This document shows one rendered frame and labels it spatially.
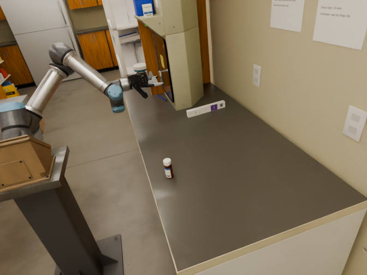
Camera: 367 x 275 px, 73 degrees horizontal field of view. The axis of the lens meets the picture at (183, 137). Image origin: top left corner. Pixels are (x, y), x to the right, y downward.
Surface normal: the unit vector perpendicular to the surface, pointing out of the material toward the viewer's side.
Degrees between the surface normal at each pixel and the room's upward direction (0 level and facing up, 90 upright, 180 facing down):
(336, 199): 0
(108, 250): 0
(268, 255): 90
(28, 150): 90
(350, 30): 90
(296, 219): 0
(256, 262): 90
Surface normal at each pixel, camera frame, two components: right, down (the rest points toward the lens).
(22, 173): 0.29, 0.48
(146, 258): -0.11, -0.84
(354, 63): -0.95, 0.26
